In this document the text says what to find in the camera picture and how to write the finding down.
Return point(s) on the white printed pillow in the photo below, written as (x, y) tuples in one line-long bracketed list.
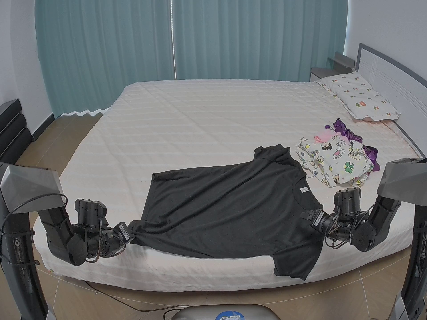
[(360, 95)]

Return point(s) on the bed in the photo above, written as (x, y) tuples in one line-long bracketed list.
[(200, 118)]

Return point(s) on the black T-shirt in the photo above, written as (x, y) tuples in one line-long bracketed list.
[(226, 212)]

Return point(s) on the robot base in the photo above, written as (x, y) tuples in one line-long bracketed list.
[(216, 313)]

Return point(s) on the grey bedside table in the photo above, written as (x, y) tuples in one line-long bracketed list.
[(323, 73)]

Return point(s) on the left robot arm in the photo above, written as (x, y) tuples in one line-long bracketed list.
[(56, 232)]

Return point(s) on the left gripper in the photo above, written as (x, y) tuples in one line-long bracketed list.
[(115, 240)]

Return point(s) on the purple satin garment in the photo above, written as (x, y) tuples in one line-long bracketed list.
[(343, 130)]

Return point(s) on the blue-green curtain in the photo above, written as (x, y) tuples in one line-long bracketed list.
[(257, 28), (106, 45)]

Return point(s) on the white printed pyjama garment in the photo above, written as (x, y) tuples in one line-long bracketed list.
[(337, 162)]

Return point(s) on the black chest of drawers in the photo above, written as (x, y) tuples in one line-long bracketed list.
[(13, 128)]

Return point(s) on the pink garment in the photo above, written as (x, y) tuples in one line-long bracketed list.
[(322, 136)]

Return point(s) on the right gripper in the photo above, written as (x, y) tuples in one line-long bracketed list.
[(330, 228)]

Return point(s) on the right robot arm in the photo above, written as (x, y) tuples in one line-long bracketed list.
[(380, 218)]

